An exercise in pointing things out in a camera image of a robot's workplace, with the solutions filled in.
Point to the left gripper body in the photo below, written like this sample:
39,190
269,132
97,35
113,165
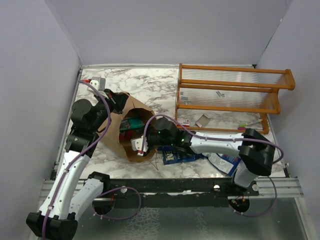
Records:
114,106

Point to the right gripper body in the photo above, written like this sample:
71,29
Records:
155,139

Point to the Kettle sea salt vinegar chips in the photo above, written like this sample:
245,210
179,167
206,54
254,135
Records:
171,156

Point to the teal snack packet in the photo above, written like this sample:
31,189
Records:
131,123

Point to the blue white snack bag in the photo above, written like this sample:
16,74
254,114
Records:
226,164

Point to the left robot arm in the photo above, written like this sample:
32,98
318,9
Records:
58,216

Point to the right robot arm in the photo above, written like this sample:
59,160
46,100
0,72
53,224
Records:
255,151

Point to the red snack packet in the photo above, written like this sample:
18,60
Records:
126,135

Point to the red white staples box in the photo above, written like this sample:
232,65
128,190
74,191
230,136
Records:
183,122

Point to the staple strip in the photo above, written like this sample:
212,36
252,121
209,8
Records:
220,94
184,98

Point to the open small cardboard box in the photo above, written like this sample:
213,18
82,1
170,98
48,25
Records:
202,121

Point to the wooden shelf rack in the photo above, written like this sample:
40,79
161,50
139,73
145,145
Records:
250,94

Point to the green marker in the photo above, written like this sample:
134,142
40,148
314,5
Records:
250,123

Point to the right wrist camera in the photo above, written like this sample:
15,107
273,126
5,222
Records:
139,145

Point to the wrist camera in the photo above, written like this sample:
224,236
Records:
139,145
98,83

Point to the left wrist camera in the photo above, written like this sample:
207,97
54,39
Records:
98,83

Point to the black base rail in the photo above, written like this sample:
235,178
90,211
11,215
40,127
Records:
168,193

